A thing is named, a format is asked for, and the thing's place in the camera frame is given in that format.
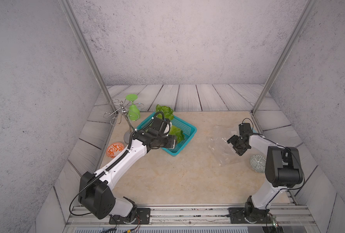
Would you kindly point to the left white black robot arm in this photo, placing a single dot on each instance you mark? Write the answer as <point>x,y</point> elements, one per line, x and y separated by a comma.
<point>95,191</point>

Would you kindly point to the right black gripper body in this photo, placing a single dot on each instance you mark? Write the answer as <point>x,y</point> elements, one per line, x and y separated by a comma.
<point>240,149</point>

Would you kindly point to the orange patterned small dish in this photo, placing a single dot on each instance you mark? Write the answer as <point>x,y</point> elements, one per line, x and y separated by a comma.
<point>114,149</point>

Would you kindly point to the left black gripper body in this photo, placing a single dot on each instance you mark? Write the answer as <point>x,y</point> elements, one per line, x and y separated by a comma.
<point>165,141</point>

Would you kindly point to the green plastic goblet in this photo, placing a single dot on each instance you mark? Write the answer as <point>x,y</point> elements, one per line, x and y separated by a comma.
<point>134,107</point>

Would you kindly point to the chinese cabbage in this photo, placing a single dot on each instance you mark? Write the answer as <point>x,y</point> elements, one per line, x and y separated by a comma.
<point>167,112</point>
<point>178,133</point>

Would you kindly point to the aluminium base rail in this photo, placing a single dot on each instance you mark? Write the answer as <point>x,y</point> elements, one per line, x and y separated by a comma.
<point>205,218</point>

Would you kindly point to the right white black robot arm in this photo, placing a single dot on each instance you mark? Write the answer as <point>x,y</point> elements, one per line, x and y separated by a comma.
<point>283,170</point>

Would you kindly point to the right metal frame post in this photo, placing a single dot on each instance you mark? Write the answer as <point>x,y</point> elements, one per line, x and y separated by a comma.
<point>296,32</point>

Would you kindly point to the clear zipper bag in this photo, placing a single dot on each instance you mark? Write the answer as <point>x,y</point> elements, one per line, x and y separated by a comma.
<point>223,152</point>

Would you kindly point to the left metal frame post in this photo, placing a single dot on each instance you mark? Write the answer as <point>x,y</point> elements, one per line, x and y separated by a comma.
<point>68,11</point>

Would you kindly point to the teal plastic basket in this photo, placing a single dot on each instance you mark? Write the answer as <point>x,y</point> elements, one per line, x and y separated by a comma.
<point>188,129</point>

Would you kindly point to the metal frame post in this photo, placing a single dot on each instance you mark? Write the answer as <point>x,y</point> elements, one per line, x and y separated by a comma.
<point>296,32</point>
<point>68,11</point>

